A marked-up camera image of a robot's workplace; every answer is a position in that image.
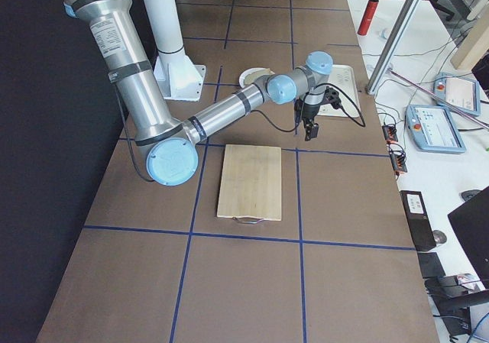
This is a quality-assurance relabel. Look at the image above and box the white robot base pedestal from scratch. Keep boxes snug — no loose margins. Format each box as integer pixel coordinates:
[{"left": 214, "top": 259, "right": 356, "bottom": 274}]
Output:
[{"left": 144, "top": 0, "right": 206, "bottom": 102}]

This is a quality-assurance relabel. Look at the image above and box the teach pendant far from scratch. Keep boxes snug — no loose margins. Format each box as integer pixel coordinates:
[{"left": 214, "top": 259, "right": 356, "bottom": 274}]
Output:
[{"left": 433, "top": 73, "right": 481, "bottom": 116}]

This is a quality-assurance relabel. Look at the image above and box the wooden beam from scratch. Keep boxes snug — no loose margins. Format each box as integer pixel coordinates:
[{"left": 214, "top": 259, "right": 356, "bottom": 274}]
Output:
[{"left": 451, "top": 10, "right": 488, "bottom": 71}]

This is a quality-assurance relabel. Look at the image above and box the teach pendant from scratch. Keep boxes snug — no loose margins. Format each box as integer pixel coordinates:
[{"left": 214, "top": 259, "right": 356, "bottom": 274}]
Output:
[
  {"left": 433, "top": 73, "right": 481, "bottom": 116},
  {"left": 405, "top": 105, "right": 466, "bottom": 154}
]

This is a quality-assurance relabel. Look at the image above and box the wooden cutting board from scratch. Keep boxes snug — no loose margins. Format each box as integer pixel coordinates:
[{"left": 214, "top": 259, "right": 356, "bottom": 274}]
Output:
[{"left": 217, "top": 144, "right": 282, "bottom": 222}]

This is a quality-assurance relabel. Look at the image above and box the metal cutting board handle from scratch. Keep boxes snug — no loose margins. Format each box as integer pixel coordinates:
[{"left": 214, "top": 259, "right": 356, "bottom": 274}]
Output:
[{"left": 232, "top": 217, "right": 265, "bottom": 225}]

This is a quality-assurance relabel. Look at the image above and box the black power strip right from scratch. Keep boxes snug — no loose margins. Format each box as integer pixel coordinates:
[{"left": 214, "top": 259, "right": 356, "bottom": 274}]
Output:
[{"left": 382, "top": 124, "right": 398, "bottom": 144}]

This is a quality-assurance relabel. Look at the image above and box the white round plate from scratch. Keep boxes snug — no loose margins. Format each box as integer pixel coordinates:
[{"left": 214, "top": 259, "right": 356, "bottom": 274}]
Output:
[{"left": 238, "top": 67, "right": 274, "bottom": 88}]

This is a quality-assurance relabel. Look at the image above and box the black power strip left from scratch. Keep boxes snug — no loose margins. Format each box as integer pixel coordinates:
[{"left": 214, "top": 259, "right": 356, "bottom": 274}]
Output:
[{"left": 388, "top": 146, "right": 408, "bottom": 175}]

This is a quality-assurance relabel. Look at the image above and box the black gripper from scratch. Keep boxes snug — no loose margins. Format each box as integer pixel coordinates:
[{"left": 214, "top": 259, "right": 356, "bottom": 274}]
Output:
[{"left": 300, "top": 104, "right": 320, "bottom": 141}]

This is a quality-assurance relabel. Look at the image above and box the brown bread slice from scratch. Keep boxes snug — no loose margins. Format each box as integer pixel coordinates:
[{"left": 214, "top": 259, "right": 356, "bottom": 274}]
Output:
[{"left": 244, "top": 68, "right": 274, "bottom": 86}]

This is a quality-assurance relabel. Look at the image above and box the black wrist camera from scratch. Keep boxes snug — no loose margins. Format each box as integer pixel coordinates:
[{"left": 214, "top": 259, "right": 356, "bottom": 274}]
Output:
[{"left": 321, "top": 86, "right": 342, "bottom": 110}]

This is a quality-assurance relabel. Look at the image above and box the aluminium frame post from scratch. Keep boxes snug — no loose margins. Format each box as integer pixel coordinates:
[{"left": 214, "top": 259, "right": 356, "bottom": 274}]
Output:
[{"left": 366, "top": 0, "right": 422, "bottom": 95}]

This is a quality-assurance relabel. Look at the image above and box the cream bear serving tray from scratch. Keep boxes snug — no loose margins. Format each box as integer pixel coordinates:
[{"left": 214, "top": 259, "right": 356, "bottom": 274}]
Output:
[{"left": 318, "top": 64, "right": 360, "bottom": 119}]

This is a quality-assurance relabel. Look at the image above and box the red cylinder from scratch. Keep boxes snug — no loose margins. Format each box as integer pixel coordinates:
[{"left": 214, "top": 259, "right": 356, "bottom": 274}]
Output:
[{"left": 357, "top": 0, "right": 379, "bottom": 36}]

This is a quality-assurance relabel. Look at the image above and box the black monitor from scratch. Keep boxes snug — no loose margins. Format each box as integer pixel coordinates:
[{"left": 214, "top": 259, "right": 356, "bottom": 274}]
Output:
[{"left": 448, "top": 188, "right": 488, "bottom": 280}]

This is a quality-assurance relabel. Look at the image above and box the black power strip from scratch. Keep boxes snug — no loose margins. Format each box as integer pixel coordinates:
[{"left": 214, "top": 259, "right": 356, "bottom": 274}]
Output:
[
  {"left": 382, "top": 124, "right": 398, "bottom": 144},
  {"left": 388, "top": 146, "right": 408, "bottom": 175}
]

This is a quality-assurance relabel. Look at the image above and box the black box with label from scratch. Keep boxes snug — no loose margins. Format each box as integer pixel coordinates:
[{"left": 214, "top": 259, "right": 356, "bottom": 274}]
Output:
[{"left": 400, "top": 190, "right": 436, "bottom": 251}]

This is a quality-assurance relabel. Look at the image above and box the teach pendant near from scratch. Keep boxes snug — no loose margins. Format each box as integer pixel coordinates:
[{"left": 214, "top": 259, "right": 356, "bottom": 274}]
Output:
[{"left": 405, "top": 105, "right": 466, "bottom": 154}]

